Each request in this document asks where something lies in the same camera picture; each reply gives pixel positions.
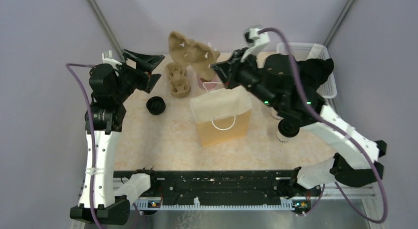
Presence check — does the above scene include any white plastic basket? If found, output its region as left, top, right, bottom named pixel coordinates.
left=288, top=42, right=337, bottom=99

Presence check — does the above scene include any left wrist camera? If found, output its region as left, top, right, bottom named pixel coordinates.
left=102, top=50, right=122, bottom=69

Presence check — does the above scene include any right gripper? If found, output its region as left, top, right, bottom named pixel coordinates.
left=212, top=47, right=278, bottom=108

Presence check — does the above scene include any white paper coffee cup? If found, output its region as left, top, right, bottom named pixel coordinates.
left=270, top=108, right=283, bottom=121

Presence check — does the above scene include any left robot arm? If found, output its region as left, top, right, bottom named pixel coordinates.
left=70, top=49, right=164, bottom=229

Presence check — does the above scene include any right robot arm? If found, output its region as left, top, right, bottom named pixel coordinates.
left=211, top=49, right=387, bottom=196

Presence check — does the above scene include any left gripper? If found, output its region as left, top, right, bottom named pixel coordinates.
left=113, top=48, right=165, bottom=102

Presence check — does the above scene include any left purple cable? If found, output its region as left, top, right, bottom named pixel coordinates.
left=66, top=63, right=144, bottom=229

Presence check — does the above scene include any brown paper takeout bag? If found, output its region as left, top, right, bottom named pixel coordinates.
left=190, top=86, right=252, bottom=147

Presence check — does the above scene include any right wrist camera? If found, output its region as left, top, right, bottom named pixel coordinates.
left=241, top=25, right=270, bottom=63

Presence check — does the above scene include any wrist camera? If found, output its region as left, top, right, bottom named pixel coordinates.
left=102, top=50, right=122, bottom=69
left=241, top=25, right=270, bottom=63

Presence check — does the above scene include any stack of black lids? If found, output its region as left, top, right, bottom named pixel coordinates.
left=146, top=96, right=166, bottom=115

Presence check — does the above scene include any pink straw holder cup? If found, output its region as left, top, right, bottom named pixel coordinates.
left=197, top=76, right=222, bottom=91

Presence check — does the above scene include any single brown pulp cup carrier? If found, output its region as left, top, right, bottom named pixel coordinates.
left=168, top=31, right=220, bottom=81

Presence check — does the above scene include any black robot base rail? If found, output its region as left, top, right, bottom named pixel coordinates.
left=113, top=169, right=322, bottom=213

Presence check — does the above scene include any black cloth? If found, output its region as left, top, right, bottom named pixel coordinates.
left=291, top=56, right=334, bottom=90

